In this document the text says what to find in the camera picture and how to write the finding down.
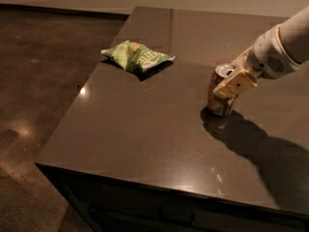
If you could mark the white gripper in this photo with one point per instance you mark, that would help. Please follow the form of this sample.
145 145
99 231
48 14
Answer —
268 56

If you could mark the orange soda can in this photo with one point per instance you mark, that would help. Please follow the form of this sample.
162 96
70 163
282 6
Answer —
220 104

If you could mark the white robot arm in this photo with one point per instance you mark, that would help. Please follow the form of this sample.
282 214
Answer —
299 21

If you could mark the green chip bag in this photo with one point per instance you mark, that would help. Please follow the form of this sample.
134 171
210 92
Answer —
135 57

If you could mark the dark cabinet base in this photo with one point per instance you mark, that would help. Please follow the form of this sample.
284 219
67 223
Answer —
111 205

